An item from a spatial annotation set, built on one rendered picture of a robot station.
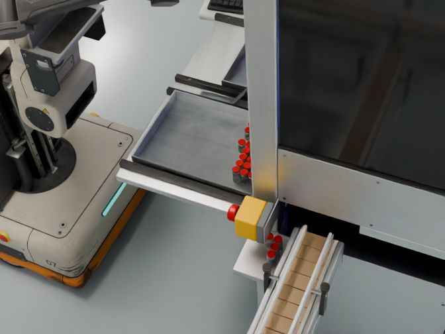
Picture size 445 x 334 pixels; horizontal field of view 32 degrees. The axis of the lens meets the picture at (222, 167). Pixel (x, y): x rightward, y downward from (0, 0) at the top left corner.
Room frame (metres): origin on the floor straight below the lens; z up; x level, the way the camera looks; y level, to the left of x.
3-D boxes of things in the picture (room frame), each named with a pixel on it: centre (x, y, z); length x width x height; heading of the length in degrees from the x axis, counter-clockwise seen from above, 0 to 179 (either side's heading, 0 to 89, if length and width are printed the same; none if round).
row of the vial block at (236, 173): (1.30, -0.07, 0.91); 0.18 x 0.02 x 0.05; 152
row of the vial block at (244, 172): (1.29, -0.09, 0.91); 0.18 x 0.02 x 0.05; 152
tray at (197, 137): (1.35, 0.03, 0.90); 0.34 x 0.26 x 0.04; 62
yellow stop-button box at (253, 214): (1.03, -0.06, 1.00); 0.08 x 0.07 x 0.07; 62
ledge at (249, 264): (0.99, -0.09, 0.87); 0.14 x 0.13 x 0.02; 62
